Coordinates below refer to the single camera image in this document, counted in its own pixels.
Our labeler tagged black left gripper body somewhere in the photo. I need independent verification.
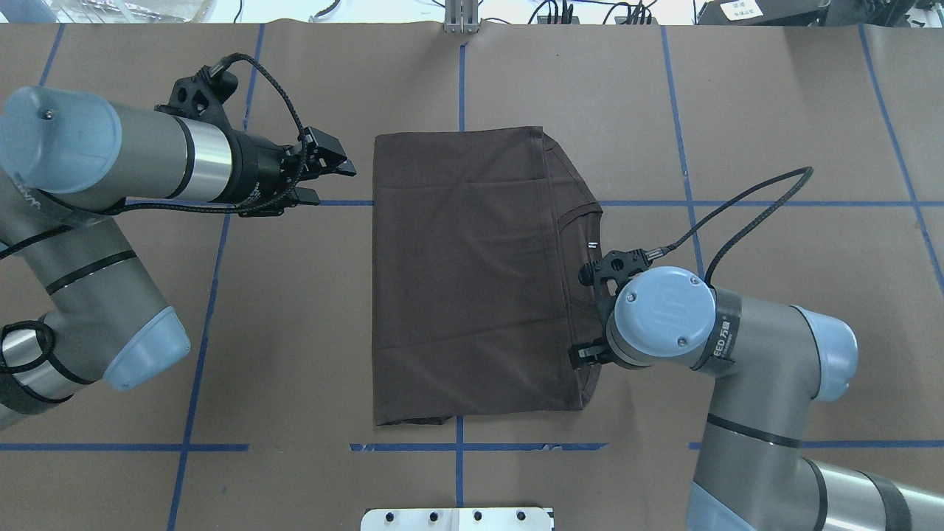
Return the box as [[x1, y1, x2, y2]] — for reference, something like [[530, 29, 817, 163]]
[[232, 127, 347, 216]]

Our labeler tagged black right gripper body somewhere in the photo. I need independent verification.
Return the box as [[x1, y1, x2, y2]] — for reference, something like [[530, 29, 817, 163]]
[[569, 339, 614, 369]]

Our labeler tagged dark brown t-shirt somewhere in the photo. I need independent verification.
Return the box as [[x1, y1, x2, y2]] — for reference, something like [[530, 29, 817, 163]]
[[372, 125, 603, 426]]

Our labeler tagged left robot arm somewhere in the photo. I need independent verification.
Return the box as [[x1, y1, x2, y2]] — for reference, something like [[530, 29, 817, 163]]
[[2, 80, 356, 428]]

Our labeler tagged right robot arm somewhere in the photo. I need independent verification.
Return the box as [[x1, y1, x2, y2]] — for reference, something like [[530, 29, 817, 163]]
[[573, 258, 943, 530]]

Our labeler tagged black power adapter box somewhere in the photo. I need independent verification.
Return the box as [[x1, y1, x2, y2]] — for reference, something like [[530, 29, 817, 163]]
[[695, 1, 830, 27]]

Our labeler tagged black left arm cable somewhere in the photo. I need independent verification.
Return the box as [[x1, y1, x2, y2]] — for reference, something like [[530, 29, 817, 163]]
[[0, 53, 310, 259]]

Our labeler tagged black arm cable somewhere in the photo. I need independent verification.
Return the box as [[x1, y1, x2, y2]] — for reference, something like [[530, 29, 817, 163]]
[[0, 53, 310, 259], [642, 167, 814, 288]]

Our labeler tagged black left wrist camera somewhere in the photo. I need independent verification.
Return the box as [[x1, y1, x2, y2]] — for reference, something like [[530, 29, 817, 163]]
[[155, 65, 238, 130]]

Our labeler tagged aluminium frame post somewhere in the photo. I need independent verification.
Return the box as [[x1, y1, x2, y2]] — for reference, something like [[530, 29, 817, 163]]
[[439, 0, 481, 34]]

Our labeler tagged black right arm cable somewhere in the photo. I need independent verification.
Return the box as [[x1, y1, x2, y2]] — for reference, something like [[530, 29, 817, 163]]
[[642, 167, 814, 288]]

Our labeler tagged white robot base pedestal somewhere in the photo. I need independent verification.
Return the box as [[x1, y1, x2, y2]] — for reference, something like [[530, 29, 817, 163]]
[[360, 507, 556, 530]]

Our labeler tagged bundle of floor cables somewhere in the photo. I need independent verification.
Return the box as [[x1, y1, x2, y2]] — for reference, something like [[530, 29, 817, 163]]
[[527, 0, 657, 26]]

